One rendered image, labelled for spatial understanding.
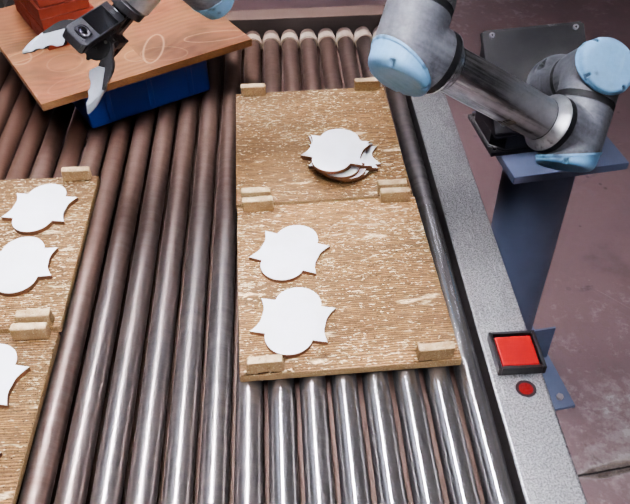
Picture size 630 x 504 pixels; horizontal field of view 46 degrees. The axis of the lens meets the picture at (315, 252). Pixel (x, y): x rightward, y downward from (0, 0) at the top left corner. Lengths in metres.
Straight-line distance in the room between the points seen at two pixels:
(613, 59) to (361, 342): 0.75
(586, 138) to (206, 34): 0.89
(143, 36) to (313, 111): 0.44
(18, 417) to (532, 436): 0.76
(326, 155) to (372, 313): 0.40
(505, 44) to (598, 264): 1.28
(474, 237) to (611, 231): 1.59
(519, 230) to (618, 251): 1.06
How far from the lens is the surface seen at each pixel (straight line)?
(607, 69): 1.56
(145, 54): 1.78
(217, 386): 1.18
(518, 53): 1.74
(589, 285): 2.75
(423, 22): 1.29
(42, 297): 1.36
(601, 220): 3.02
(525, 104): 1.43
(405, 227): 1.40
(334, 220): 1.41
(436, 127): 1.72
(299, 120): 1.69
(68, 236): 1.46
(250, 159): 1.57
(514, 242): 1.92
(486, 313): 1.30
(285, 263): 1.32
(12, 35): 1.96
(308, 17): 2.10
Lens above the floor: 1.86
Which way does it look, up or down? 43 degrees down
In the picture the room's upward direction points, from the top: 1 degrees counter-clockwise
